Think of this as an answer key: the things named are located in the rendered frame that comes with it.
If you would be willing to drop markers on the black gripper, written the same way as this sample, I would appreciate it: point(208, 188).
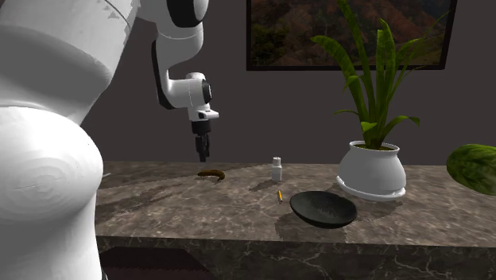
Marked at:
point(201, 127)

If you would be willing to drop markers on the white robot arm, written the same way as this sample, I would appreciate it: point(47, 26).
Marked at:
point(46, 155)

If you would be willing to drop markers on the brown overripe banana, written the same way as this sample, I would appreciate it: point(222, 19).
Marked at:
point(212, 174)

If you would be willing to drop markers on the small white bottle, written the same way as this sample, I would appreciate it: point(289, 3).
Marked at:
point(276, 170)

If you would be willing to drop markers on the yellow pencil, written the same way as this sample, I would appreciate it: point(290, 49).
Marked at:
point(279, 196)

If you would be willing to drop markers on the black bowl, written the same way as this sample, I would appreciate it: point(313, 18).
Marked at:
point(322, 209)

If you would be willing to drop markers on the green plant in white pot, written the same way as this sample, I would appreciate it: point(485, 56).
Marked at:
point(372, 170)

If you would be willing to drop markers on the large green leaf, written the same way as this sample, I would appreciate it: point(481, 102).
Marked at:
point(473, 168)

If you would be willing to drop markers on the framed landscape wall picture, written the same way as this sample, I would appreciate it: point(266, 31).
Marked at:
point(310, 35)

